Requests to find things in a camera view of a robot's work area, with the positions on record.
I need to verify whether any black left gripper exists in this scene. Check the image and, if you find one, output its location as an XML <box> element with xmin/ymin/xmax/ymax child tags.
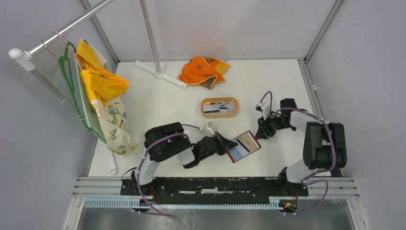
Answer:
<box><xmin>199</xmin><ymin>131</ymin><xmax>238</xmax><ymax>161</ymax></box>

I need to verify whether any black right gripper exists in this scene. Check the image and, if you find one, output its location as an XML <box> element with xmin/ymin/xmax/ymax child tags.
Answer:
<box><xmin>254</xmin><ymin>113</ymin><xmax>293</xmax><ymax>139</ymax></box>

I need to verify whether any white card dark stripe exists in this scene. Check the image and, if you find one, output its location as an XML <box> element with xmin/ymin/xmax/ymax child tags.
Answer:
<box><xmin>236</xmin><ymin>138</ymin><xmax>250</xmax><ymax>152</ymax></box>

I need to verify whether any red leather card holder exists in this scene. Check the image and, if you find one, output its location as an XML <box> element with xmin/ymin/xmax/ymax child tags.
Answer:
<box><xmin>227</xmin><ymin>130</ymin><xmax>261</xmax><ymax>163</ymax></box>

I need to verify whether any white card black stripe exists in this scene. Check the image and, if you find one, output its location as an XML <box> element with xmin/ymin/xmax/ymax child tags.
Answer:
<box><xmin>203</xmin><ymin>103</ymin><xmax>220</xmax><ymax>114</ymax></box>

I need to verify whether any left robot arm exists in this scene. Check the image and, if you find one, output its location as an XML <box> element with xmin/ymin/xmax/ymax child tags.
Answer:
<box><xmin>131</xmin><ymin>122</ymin><xmax>238</xmax><ymax>195</ymax></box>

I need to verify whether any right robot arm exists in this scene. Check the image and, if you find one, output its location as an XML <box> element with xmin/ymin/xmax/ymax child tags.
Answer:
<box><xmin>255</xmin><ymin>98</ymin><xmax>347</xmax><ymax>196</ymax></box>

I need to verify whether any silver VIP card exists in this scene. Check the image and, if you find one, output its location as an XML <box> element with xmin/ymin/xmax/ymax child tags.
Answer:
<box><xmin>219</xmin><ymin>101</ymin><xmax>235</xmax><ymax>114</ymax></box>

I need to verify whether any orange yellow cloth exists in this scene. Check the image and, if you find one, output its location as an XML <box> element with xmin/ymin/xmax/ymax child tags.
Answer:
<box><xmin>178</xmin><ymin>56</ymin><xmax>231</xmax><ymax>90</ymax></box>

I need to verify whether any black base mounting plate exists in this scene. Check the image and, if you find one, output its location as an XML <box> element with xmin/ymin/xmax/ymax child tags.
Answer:
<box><xmin>120</xmin><ymin>177</ymin><xmax>309</xmax><ymax>205</ymax></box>

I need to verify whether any white rack stand base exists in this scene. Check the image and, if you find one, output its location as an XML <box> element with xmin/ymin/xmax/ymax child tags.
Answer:
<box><xmin>135</xmin><ymin>60</ymin><xmax>188</xmax><ymax>89</ymax></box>

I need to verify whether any vertical metal pole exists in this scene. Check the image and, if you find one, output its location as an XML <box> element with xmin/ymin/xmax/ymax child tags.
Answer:
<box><xmin>139</xmin><ymin>0</ymin><xmax>162</xmax><ymax>72</ymax></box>

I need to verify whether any yellow patterned hanging cloth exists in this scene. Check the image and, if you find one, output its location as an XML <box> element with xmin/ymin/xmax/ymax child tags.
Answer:
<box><xmin>76</xmin><ymin>39</ymin><xmax>137</xmax><ymax>155</ymax></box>

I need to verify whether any green clothes hanger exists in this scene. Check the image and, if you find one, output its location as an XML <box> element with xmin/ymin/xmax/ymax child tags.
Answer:
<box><xmin>58</xmin><ymin>42</ymin><xmax>106</xmax><ymax>144</ymax></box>

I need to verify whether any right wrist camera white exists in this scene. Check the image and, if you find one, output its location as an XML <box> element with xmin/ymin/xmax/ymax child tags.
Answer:
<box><xmin>255</xmin><ymin>102</ymin><xmax>272</xmax><ymax>120</ymax></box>

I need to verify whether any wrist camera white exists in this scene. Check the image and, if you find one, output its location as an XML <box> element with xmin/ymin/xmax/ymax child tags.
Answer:
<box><xmin>255</xmin><ymin>102</ymin><xmax>272</xmax><ymax>120</ymax></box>
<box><xmin>200</xmin><ymin>122</ymin><xmax>215</xmax><ymax>136</ymax></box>

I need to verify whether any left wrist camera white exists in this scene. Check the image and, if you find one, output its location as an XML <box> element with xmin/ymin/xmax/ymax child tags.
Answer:
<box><xmin>200</xmin><ymin>122</ymin><xmax>215</xmax><ymax>136</ymax></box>

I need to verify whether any metal hanging rail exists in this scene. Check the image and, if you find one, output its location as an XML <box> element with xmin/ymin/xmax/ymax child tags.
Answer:
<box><xmin>8</xmin><ymin>0</ymin><xmax>113</xmax><ymax>72</ymax></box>

